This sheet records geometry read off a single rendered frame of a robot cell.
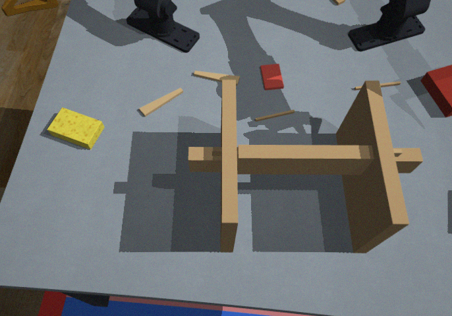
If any tan wooden board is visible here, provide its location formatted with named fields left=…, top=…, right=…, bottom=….
left=220, top=80, right=238, bottom=252
left=336, top=81, right=409, bottom=253

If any red rectangular block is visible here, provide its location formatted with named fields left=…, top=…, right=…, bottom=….
left=421, top=65, right=452, bottom=117
left=260, top=64, right=284, bottom=90

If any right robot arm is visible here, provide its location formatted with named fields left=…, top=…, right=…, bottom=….
left=127, top=0, right=200, bottom=53

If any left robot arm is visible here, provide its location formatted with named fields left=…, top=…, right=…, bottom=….
left=348, top=0, right=431, bottom=51

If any tan wooden rail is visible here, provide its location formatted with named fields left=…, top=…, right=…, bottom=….
left=188, top=145, right=423, bottom=175

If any yellow sponge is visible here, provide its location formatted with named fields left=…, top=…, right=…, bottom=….
left=47, top=107, right=105, bottom=149

